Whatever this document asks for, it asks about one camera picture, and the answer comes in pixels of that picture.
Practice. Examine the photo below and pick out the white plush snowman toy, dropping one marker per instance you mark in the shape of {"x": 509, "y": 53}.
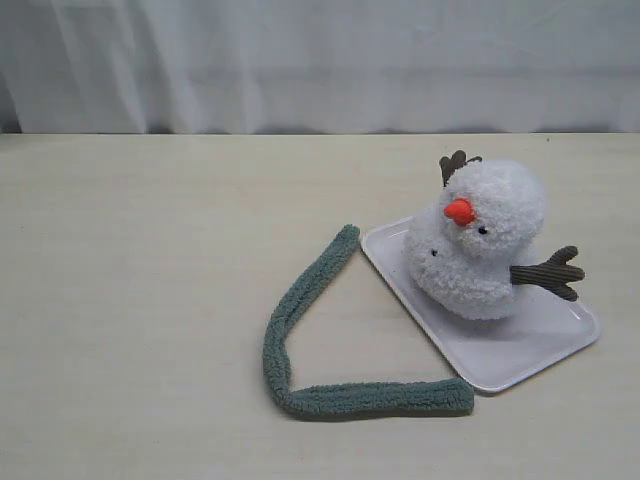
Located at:
{"x": 472, "y": 250}

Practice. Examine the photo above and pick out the green fleece scarf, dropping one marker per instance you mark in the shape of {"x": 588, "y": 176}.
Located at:
{"x": 347, "y": 401}

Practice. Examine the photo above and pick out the white plastic tray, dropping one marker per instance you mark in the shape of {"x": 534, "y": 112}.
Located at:
{"x": 490, "y": 356}

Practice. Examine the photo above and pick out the white backdrop curtain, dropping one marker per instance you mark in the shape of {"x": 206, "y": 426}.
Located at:
{"x": 334, "y": 67}

